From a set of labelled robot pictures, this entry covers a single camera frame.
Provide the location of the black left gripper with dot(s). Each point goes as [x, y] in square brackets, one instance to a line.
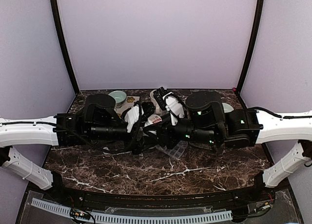
[140, 144]

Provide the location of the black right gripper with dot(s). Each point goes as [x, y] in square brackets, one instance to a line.
[165, 138]

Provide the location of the clear plastic pill organizer box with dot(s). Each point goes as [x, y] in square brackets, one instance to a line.
[176, 152]

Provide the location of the small white bottle cap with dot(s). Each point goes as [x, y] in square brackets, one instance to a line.
[106, 150]

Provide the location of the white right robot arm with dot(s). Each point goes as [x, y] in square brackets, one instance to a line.
[201, 119]

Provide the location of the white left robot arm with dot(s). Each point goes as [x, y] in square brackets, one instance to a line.
[97, 120]

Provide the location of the beige ceramic mug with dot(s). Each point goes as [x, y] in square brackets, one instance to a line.
[158, 110]

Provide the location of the floral square coaster tile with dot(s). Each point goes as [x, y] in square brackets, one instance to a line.
[129, 102]

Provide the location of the left celadon green bowl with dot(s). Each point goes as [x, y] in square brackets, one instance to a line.
[119, 97]

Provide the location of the celadon green bowl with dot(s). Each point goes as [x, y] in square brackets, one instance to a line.
[227, 107]
[119, 97]

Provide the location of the right celadon green bowl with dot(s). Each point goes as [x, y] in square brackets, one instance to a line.
[227, 107]

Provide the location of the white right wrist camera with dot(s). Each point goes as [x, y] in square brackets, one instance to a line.
[171, 103]

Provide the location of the black front table rail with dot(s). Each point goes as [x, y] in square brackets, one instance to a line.
[226, 199]

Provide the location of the black right frame post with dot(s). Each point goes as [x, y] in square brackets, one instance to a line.
[251, 45]

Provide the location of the black frame post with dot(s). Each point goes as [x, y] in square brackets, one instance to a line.
[251, 45]
[63, 45]

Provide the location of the black left frame post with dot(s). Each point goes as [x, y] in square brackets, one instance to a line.
[63, 45]

